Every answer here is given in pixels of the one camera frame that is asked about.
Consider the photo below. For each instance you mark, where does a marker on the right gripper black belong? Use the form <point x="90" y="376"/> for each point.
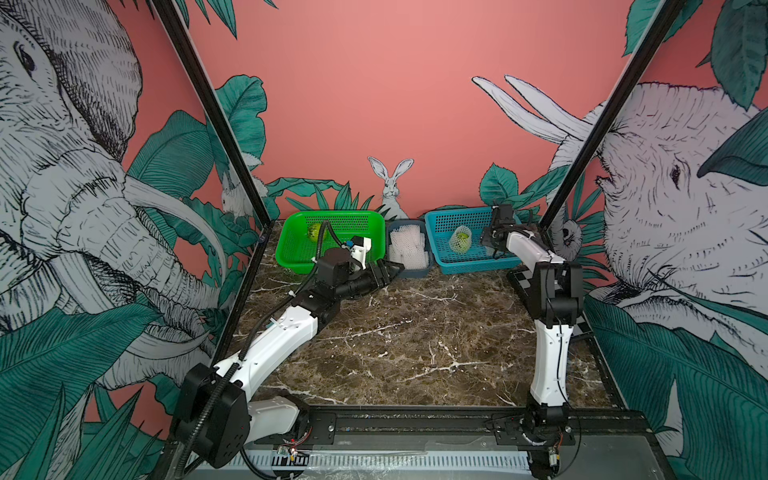
<point x="486" y="235"/>

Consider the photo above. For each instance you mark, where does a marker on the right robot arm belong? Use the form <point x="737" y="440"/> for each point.
<point x="547" y="401"/>

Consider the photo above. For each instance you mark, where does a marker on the black front frame rail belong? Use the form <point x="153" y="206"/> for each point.
<point x="328" y="423"/>

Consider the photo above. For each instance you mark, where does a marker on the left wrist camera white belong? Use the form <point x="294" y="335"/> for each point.
<point x="359" y="248"/>

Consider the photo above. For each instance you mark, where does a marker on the custard apple with dark spots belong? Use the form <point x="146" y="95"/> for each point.
<point x="462" y="242"/>

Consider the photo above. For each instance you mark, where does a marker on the black frame post left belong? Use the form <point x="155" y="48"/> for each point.
<point x="169" y="15"/>

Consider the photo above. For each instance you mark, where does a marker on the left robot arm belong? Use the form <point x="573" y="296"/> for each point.
<point x="216" y="415"/>

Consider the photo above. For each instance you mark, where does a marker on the white foam net sleeve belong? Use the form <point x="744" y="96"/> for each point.
<point x="461" y="228"/>

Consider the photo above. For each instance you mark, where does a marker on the checkerboard calibration board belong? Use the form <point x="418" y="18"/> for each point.
<point x="553" y="294"/>

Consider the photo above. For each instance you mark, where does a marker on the black frame post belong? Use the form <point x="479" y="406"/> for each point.
<point x="169" y="15"/>
<point x="650" y="41"/>

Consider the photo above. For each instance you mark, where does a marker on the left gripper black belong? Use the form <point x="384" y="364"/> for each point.
<point x="383" y="280"/>

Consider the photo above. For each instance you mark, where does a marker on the white slotted cable duct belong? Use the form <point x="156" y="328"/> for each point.
<point x="511" y="462"/>

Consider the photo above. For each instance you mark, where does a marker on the teal plastic basket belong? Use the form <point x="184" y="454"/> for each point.
<point x="440" y="226"/>

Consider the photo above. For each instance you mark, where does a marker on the grey bin of foam nets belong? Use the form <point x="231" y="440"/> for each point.
<point x="408" y="244"/>

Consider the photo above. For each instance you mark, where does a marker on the black frame post right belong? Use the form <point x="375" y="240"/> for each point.
<point x="650" y="41"/>

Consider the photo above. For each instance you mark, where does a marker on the custard apple green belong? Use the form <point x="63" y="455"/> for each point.
<point x="313" y="232"/>

